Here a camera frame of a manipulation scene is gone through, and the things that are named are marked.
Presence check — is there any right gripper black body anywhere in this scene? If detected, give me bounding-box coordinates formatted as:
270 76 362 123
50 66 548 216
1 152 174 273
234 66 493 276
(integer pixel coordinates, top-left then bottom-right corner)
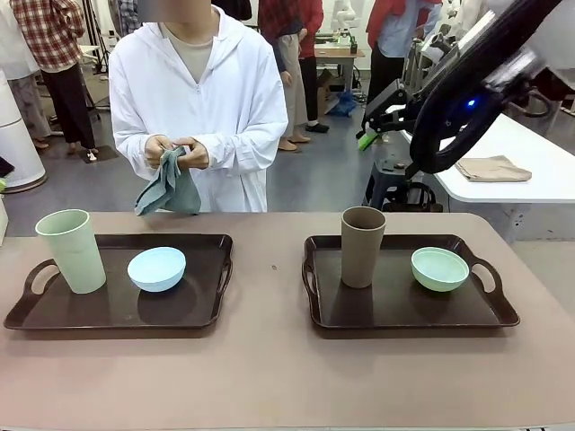
366 79 409 121

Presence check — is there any pale green tall cup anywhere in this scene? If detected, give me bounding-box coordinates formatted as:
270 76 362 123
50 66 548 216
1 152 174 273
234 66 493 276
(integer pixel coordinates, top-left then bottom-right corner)
34 208 108 295

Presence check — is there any beige cloth mat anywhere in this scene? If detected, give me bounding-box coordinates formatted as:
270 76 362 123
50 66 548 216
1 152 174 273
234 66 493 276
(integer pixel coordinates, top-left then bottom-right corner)
454 154 534 183

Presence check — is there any teal cloth mat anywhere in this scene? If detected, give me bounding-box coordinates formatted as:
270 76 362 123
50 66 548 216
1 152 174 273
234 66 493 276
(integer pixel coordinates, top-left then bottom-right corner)
133 145 202 217

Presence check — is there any light blue bowl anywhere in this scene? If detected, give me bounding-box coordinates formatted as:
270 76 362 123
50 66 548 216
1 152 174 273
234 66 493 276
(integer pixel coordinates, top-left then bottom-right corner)
127 246 188 294

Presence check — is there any person's right forearm white sleeve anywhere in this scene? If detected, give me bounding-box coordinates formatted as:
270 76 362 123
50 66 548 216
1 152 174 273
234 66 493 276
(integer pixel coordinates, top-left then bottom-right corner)
112 129 152 165

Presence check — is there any person's left forearm white sleeve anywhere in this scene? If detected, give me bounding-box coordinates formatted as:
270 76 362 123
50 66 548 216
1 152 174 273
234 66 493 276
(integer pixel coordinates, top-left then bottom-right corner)
206 129 282 172

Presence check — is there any person's right hand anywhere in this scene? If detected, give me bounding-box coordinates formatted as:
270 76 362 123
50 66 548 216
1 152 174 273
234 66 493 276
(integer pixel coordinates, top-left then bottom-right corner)
144 134 181 171

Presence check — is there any person's left hand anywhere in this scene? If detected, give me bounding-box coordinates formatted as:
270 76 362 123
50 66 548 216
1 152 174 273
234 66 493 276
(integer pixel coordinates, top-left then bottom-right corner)
173 136 211 171

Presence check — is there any white cylindrical air purifier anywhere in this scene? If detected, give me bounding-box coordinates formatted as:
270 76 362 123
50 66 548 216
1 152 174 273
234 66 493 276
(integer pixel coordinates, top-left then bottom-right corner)
0 69 48 194

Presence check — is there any blue plastic bag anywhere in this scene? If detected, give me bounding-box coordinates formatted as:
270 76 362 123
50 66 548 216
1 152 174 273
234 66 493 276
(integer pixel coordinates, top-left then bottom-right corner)
331 92 359 117

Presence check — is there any grey plastic stool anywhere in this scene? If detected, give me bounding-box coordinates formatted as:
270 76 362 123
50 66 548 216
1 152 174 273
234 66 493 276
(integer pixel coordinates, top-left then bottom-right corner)
364 157 417 210

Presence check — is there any bystander in red jacket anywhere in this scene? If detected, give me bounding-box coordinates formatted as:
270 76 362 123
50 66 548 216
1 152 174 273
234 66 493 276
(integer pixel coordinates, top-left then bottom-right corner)
366 0 444 118

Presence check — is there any cardboard box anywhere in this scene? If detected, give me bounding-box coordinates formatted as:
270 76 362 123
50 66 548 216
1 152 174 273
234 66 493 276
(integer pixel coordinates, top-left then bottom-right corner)
316 69 343 116

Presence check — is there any black bag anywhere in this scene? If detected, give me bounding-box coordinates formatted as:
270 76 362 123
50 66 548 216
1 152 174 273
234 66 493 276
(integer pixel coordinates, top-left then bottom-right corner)
384 181 444 213

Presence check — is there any bystander in beige skirt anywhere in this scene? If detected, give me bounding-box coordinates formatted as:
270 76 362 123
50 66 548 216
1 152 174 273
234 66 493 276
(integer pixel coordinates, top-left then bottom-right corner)
271 31 312 153

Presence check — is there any black floor plate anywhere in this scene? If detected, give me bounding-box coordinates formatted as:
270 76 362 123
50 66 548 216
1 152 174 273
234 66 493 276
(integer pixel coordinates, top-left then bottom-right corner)
78 145 120 163

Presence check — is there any bystander in red top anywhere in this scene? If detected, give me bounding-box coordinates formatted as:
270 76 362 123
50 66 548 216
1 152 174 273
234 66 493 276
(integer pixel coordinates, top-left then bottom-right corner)
258 0 332 134

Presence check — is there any bystander in white shirt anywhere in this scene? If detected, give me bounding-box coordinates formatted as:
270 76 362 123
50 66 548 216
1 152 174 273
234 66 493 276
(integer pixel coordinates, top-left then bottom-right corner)
0 0 53 149

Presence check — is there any brown tall cup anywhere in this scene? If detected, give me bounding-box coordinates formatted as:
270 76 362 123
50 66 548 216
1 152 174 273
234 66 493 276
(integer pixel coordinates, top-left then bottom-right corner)
340 206 388 289

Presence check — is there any bystander in red plaid shirt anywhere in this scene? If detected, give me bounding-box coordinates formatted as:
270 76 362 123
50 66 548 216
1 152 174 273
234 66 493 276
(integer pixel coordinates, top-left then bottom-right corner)
11 0 98 156

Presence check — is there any white side table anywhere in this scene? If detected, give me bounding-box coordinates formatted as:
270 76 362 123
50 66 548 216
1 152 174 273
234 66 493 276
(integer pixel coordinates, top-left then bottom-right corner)
397 105 575 246

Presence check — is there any mint green bowl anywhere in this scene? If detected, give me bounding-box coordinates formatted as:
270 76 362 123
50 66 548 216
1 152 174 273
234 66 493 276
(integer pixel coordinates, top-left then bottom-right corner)
410 246 471 294

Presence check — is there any person in white hoodie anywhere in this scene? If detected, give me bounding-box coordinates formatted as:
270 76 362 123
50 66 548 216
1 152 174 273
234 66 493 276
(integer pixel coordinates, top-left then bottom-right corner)
109 0 289 214

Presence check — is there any dark brown handled tray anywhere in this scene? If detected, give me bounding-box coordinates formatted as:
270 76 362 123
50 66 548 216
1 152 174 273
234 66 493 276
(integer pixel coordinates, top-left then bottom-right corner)
301 233 521 330
3 233 234 332

